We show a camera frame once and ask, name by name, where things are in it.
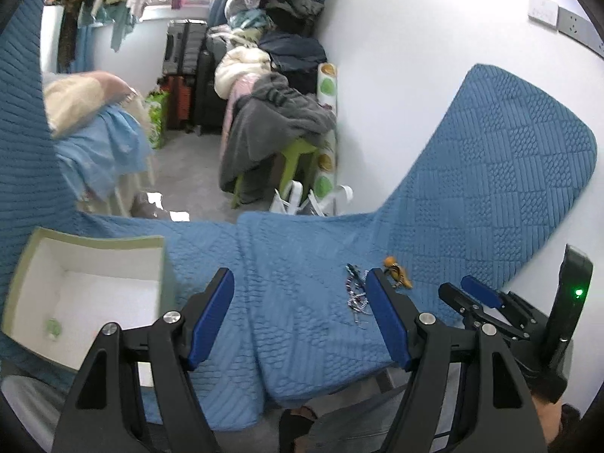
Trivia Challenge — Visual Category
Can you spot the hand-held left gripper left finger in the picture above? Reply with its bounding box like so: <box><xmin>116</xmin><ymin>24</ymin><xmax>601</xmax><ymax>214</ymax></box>
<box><xmin>52</xmin><ymin>268</ymin><xmax>235</xmax><ymax>453</ymax></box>

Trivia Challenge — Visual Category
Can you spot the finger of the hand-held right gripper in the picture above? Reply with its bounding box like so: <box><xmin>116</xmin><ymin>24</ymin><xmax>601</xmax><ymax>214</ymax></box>
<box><xmin>439</xmin><ymin>283</ymin><xmax>492</xmax><ymax>328</ymax></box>
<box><xmin>460</xmin><ymin>275</ymin><xmax>539</xmax><ymax>341</ymax></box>

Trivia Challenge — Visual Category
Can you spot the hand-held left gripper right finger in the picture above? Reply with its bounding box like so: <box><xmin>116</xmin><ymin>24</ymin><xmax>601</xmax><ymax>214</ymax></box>
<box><xmin>365</xmin><ymin>268</ymin><xmax>548</xmax><ymax>453</ymax></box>

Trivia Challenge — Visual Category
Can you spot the orange gourd pendant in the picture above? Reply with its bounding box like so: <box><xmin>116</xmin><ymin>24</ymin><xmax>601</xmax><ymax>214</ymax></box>
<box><xmin>382</xmin><ymin>256</ymin><xmax>413</xmax><ymax>290</ymax></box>

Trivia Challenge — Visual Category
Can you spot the green box white inside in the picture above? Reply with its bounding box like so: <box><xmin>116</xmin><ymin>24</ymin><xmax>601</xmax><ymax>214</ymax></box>
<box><xmin>0</xmin><ymin>226</ymin><xmax>177</xmax><ymax>388</ymax></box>

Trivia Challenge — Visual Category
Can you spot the blue quilted sofa cover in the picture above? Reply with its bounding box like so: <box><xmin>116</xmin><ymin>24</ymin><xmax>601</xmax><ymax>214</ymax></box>
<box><xmin>0</xmin><ymin>0</ymin><xmax>598</xmax><ymax>435</ymax></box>

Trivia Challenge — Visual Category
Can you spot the green plastic stool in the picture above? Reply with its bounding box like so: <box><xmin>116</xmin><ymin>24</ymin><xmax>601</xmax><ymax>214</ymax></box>
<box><xmin>231</xmin><ymin>137</ymin><xmax>326</xmax><ymax>208</ymax></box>

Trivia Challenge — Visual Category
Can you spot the light blue bedsheet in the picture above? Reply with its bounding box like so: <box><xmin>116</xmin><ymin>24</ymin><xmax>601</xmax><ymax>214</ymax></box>
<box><xmin>52</xmin><ymin>104</ymin><xmax>154</xmax><ymax>199</ymax></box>

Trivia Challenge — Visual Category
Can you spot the grey fleece blanket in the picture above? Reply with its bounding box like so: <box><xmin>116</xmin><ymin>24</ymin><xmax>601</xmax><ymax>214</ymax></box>
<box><xmin>219</xmin><ymin>73</ymin><xmax>338</xmax><ymax>203</ymax></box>

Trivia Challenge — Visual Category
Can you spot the green shopping bag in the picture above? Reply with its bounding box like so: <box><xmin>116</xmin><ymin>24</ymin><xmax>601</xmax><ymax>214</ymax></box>
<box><xmin>144</xmin><ymin>89</ymin><xmax>168</xmax><ymax>149</ymax></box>

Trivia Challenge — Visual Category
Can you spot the red suitcase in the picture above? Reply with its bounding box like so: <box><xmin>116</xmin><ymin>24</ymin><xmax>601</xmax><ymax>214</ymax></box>
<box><xmin>163</xmin><ymin>75</ymin><xmax>194</xmax><ymax>130</ymax></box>

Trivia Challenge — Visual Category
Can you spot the black suitcase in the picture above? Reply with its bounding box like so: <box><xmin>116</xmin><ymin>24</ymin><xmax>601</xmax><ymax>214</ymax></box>
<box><xmin>191</xmin><ymin>38</ymin><xmax>227</xmax><ymax>135</ymax></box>

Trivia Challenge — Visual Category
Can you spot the white roll with green dots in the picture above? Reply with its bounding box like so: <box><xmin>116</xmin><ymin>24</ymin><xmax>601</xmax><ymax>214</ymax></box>
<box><xmin>314</xmin><ymin>61</ymin><xmax>339</xmax><ymax>215</ymax></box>

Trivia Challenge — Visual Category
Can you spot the cream puffy quilt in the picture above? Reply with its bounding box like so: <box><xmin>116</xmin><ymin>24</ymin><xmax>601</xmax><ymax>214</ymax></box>
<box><xmin>214</xmin><ymin>47</ymin><xmax>272</xmax><ymax>100</ymax></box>

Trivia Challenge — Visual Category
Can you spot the cream blanket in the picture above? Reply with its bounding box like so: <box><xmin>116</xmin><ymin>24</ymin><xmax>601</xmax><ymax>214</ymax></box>
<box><xmin>42</xmin><ymin>71</ymin><xmax>142</xmax><ymax>137</ymax></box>

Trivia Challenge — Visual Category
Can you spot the grey suitcase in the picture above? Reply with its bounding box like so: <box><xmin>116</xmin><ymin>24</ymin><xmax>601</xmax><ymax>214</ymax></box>
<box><xmin>163</xmin><ymin>21</ymin><xmax>208</xmax><ymax>76</ymax></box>

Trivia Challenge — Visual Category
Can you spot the pile of dark clothes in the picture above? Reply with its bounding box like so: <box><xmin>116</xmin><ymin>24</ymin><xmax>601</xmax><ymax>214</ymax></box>
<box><xmin>208</xmin><ymin>0</ymin><xmax>341</xmax><ymax>76</ymax></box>

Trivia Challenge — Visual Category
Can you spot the black white beaded bracelet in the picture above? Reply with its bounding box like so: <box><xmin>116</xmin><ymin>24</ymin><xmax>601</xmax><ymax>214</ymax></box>
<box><xmin>346</xmin><ymin>264</ymin><xmax>370</xmax><ymax>325</ymax></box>

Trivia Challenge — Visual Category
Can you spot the white bag with handles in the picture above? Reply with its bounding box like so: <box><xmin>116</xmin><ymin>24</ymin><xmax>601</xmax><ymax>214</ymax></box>
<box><xmin>270</xmin><ymin>180</ymin><xmax>354</xmax><ymax>218</ymax></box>

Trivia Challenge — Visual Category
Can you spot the grey wall socket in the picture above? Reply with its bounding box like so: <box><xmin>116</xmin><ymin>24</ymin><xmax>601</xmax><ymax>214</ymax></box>
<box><xmin>558</xmin><ymin>6</ymin><xmax>604</xmax><ymax>60</ymax></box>

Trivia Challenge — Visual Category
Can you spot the white wall switch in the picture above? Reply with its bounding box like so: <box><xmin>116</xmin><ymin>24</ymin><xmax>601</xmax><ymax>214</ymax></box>
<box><xmin>527</xmin><ymin>0</ymin><xmax>560</xmax><ymax>26</ymax></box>

